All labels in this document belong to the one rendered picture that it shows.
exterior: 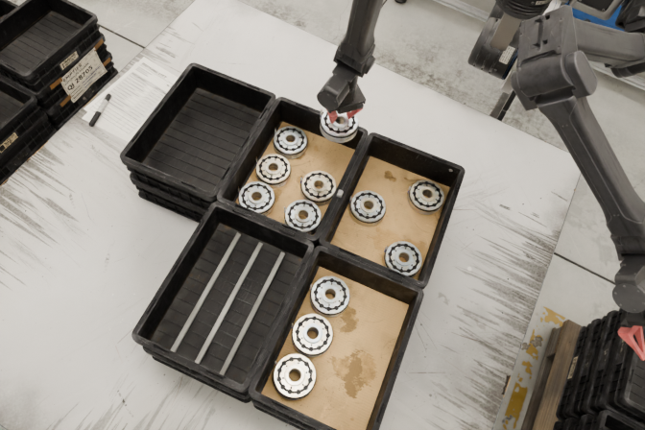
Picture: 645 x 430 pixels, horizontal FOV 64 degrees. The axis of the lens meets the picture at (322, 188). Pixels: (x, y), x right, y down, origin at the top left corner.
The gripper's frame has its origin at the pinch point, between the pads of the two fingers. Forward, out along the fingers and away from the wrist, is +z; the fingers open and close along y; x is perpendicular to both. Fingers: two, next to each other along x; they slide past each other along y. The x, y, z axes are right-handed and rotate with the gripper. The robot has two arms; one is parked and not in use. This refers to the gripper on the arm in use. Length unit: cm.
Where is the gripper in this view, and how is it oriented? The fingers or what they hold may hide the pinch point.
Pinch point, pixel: (340, 117)
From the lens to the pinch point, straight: 140.7
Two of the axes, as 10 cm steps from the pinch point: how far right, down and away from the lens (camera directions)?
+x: -3.7, -8.2, 4.4
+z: -0.7, 5.0, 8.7
